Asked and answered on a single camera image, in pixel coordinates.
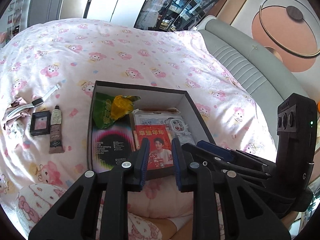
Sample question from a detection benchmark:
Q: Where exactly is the white shelf rack with toys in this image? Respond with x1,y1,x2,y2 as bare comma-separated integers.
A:
3,0,24,44

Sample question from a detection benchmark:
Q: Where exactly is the grey padded headboard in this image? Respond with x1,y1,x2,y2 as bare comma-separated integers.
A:
196,16,307,144

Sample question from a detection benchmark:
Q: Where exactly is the white wardrobe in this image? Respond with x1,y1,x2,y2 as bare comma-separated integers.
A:
60,0,157,28

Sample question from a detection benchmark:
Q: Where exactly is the black square frame case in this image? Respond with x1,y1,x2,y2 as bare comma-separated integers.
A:
30,111,51,136

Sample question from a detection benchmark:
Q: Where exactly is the pink patterned cloth garment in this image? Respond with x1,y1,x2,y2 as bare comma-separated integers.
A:
1,97,34,129

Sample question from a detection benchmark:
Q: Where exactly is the black pink product box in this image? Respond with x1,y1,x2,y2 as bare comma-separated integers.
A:
91,122,136,173

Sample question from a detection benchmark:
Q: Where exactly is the white smart watch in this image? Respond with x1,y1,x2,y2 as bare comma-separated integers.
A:
4,83,61,121

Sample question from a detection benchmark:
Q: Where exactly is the hand cream tube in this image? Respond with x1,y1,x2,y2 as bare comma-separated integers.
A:
49,105,65,154

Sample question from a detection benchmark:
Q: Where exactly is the black glass display cabinet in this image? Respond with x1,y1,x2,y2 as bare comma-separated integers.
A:
134,0,219,32

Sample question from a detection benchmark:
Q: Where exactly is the grey door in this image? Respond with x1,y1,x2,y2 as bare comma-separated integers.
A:
28,0,63,27

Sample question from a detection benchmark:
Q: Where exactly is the red portrait card packet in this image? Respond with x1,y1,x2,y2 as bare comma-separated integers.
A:
135,125,173,170

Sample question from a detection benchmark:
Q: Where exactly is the round pink wall decoration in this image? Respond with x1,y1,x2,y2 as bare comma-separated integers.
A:
251,0,319,74

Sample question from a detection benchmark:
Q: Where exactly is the green yellow corn snack bag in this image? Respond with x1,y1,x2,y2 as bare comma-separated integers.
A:
92,93,141,129

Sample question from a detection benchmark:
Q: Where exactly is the phone case in packaging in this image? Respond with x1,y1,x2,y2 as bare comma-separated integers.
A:
133,109,195,145

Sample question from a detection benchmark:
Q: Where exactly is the black cardboard storage box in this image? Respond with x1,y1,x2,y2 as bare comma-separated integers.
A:
87,81,215,173

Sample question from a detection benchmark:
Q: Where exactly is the pink cartoon print blanket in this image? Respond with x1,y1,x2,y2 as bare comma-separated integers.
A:
1,18,277,237

